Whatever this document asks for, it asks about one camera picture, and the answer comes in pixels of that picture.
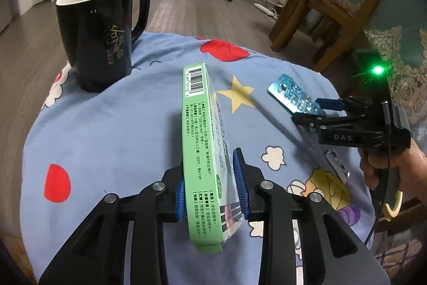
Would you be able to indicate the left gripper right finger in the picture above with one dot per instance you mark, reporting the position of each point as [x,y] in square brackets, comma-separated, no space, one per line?
[332,253]

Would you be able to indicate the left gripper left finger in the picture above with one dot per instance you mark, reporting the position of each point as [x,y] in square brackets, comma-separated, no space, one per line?
[95,252]

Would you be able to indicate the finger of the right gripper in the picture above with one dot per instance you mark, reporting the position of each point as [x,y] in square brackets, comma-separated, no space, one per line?
[312,121]
[331,104]

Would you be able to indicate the blue pill blister pack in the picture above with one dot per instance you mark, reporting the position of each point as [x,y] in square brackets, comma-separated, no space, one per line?
[291,96]

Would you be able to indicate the green medicine box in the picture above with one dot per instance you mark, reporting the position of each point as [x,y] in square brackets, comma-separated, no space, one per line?
[211,195]

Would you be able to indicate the yellow rimmed trash bin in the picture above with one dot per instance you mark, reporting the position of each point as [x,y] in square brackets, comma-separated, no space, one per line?
[392,211]

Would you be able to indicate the person right hand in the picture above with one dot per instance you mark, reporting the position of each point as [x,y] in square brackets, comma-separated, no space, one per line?
[411,164]

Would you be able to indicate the small blue white sachet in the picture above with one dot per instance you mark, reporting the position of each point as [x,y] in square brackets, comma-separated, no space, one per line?
[337,164]

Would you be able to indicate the purple wrapper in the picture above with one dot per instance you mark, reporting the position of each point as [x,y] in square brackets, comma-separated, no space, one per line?
[350,214]

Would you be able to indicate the light blue cartoon cloth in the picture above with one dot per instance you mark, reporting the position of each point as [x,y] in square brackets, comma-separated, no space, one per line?
[85,145]

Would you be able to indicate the white power strip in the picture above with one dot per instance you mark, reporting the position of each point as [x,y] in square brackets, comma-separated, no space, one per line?
[270,12]

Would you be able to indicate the black ceramic mug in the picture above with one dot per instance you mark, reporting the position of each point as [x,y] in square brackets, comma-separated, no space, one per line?
[98,36]

